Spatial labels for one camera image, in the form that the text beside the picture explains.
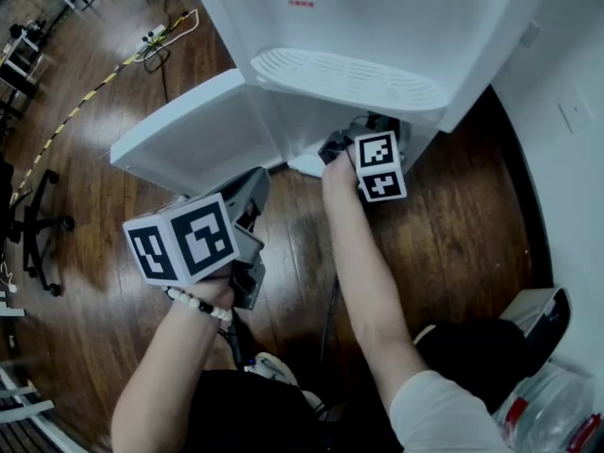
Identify long black floor cable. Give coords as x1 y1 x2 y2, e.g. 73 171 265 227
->
143 43 172 107

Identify white and black appliance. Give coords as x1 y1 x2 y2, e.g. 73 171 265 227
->
498 285 573 363

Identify white bead bracelet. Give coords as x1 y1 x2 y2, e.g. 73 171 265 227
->
166 286 234 324

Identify yellow black floor tape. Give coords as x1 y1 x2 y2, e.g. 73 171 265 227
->
8 58 139 208

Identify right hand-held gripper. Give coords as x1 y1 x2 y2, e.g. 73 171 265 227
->
318 112 409 204

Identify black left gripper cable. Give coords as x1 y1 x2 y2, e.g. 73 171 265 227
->
226 311 254 372

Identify white slatted rack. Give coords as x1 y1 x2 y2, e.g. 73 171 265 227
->
0 369 57 425

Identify black office chair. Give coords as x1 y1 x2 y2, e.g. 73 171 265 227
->
0 155 76 298

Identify person's right hand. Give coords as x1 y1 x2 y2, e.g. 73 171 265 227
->
321 151 361 193

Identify white desk frame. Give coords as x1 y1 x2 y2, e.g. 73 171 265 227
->
0 298 27 319

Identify person's right white shoe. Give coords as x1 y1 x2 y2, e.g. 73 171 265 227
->
412 322 439 344

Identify person's left white shoe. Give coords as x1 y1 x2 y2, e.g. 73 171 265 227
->
253 350 327 415

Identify white water dispenser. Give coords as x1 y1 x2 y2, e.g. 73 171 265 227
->
109 0 552 197

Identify white wall socket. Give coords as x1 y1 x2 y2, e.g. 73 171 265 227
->
520 18 543 50

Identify person's black trousers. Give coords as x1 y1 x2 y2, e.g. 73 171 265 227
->
181 317 529 453

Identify person's left forearm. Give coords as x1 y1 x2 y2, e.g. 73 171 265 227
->
110 271 238 453

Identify white power strip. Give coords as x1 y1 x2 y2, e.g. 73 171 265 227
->
135 23 167 52

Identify person's white shoe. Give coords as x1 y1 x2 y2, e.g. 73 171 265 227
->
412 322 439 344
253 350 327 415

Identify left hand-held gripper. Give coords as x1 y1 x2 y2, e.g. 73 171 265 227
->
122 166 273 311

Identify white and yellow cable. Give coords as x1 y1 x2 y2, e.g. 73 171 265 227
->
133 8 200 64

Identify white charger with cable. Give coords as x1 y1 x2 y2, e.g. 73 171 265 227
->
0 259 19 295

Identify person's white shirt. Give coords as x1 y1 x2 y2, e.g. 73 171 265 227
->
389 369 514 453

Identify person's right forearm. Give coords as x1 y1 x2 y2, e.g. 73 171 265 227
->
323 186 427 413

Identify white wall plate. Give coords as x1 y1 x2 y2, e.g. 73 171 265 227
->
557 89 595 136

